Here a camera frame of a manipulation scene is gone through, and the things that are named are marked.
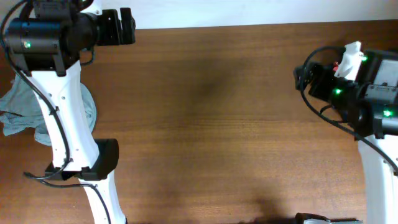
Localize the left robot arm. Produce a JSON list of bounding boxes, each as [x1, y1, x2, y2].
[[1, 0, 136, 224]]

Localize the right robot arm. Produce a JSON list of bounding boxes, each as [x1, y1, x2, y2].
[[294, 42, 397, 223]]

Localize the grey t-shirt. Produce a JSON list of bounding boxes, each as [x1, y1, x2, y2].
[[0, 74, 97, 146]]

